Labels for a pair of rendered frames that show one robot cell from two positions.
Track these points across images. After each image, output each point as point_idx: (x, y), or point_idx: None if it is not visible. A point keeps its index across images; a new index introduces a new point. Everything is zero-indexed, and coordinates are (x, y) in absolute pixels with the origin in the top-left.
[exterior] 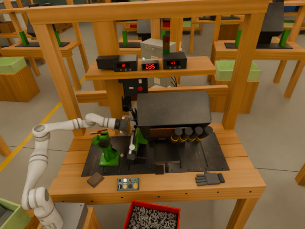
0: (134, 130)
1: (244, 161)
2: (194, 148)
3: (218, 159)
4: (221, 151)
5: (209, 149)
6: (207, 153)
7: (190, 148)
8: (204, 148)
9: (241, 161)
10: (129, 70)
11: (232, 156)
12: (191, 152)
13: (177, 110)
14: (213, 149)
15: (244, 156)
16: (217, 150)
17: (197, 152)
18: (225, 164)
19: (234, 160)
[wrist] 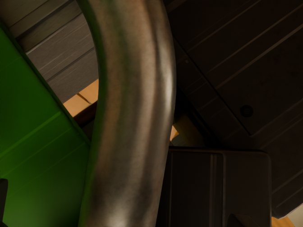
0: (89, 28)
1: (71, 112)
2: (80, 37)
3: None
4: (88, 84)
5: (89, 64)
6: (68, 74)
7: (79, 29)
8: (92, 53)
9: (69, 109)
10: None
11: (78, 93)
12: (56, 45)
13: None
14: (92, 69)
15: (86, 103)
16: (91, 76)
17: (63, 55)
18: None
19: (67, 102)
